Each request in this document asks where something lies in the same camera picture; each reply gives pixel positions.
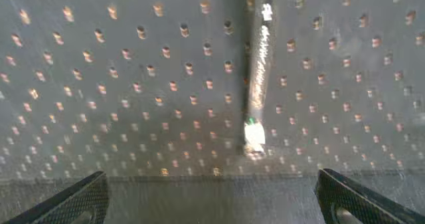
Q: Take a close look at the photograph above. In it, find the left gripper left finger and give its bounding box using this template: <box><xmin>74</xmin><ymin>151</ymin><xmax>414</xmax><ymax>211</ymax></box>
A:
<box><xmin>0</xmin><ymin>170</ymin><xmax>110</xmax><ymax>224</ymax></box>

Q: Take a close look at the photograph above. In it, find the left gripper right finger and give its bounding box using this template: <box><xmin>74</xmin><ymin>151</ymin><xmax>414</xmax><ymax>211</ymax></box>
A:
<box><xmin>314</xmin><ymin>168</ymin><xmax>425</xmax><ymax>224</ymax></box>

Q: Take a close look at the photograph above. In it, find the wrench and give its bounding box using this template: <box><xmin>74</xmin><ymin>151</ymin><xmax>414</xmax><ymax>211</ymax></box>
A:
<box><xmin>244</xmin><ymin>0</ymin><xmax>279</xmax><ymax>161</ymax></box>

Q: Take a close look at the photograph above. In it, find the black pegboard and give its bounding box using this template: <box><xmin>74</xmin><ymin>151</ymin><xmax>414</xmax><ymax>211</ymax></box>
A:
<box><xmin>0</xmin><ymin>0</ymin><xmax>425</xmax><ymax>181</ymax></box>

